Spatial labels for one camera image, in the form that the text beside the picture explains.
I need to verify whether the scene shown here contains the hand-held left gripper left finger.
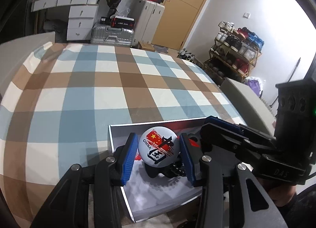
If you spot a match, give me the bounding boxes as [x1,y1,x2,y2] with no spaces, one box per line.
[30,133,139,228]

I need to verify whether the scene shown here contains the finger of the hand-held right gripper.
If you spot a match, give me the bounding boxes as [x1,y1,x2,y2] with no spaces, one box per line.
[200,124,272,163]
[206,116,276,145]

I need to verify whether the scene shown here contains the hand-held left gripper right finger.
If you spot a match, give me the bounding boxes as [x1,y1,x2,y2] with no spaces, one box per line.
[179,133,289,228]

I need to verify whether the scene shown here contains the white round pin badge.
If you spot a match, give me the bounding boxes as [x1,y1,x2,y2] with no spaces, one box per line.
[138,127,181,168]

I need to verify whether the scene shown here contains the grey cardboard box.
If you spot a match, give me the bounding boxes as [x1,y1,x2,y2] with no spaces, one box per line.
[108,116,223,223]

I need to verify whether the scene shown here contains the person's right hand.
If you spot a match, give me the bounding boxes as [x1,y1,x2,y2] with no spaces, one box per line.
[257,180,298,205]

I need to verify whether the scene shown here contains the large grey upholstered block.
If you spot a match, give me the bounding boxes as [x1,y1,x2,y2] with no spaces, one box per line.
[220,78,276,130]

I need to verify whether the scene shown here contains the purple bag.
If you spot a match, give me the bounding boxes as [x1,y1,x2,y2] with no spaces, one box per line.
[247,76,266,98]

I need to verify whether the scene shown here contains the wooden shoe rack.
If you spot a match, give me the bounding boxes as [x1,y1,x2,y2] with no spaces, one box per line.
[204,24,262,84]

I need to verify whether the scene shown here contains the pile of loose sneakers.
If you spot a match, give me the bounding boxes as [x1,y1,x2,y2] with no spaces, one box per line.
[178,49,198,64]

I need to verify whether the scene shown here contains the collection of racked shoes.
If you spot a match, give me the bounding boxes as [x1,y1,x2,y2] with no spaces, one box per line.
[210,21,264,80]

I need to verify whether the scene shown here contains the checkered blanket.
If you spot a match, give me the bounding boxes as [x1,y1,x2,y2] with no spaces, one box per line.
[0,42,247,228]

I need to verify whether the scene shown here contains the small cardboard box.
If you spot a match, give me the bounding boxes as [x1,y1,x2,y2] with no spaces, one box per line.
[138,41,156,52]

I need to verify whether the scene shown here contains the wooden door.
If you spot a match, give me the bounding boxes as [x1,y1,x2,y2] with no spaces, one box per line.
[151,0,220,50]

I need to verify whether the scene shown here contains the white upright suitcase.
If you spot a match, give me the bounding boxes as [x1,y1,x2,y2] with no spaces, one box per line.
[132,0,165,47]

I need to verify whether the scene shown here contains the silver suitcase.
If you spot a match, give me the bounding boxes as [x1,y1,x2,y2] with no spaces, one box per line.
[90,24,136,46]

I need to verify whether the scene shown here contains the black red flat box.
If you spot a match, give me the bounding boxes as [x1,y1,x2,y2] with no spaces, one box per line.
[111,16,135,29]

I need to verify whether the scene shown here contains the white desk with drawers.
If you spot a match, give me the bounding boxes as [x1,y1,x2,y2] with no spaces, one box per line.
[31,0,100,41]

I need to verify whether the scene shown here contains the long grey upholstered block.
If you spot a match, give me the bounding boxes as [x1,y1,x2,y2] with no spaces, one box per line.
[0,31,55,95]

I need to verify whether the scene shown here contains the dark wrapped bouquet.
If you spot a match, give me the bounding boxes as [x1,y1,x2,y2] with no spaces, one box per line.
[102,0,122,18]

